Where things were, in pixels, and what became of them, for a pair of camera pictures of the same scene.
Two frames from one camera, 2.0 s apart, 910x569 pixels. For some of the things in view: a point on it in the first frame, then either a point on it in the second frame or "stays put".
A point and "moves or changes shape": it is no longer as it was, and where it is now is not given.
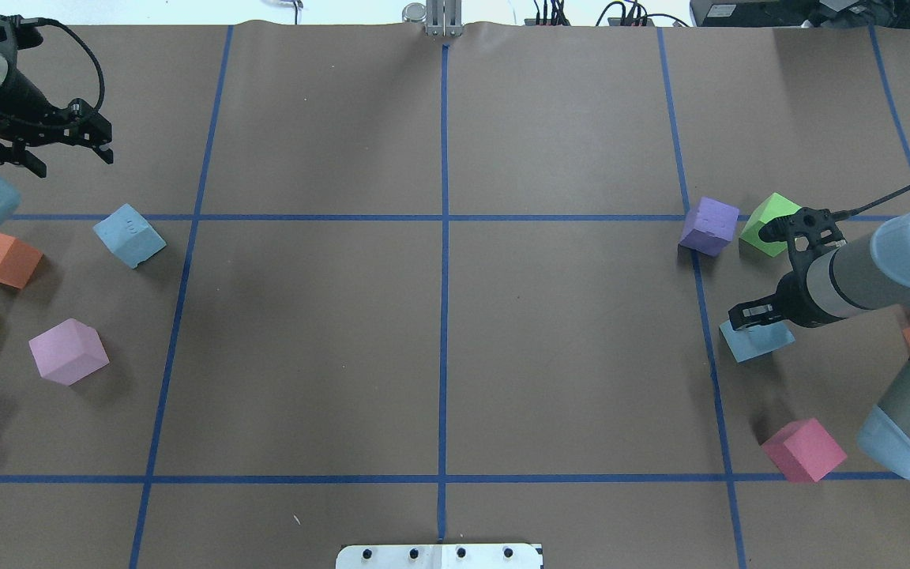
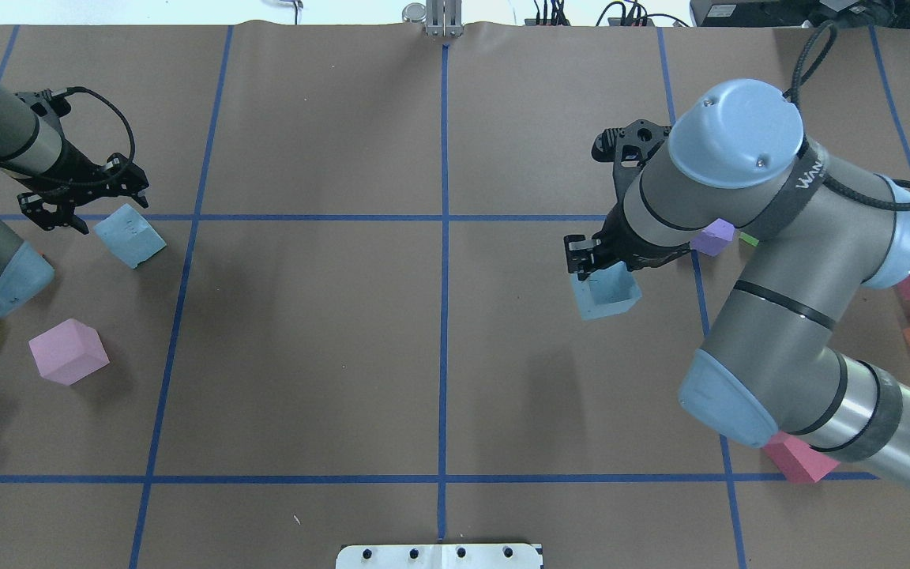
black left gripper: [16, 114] to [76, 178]
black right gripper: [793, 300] to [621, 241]
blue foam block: [752, 341] moves or changes shape
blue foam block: [129, 236] stays put
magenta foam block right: [804, 451] stays put
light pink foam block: [69, 353] stays put
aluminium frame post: [444, 17] stays put
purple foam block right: [708, 228] stays put
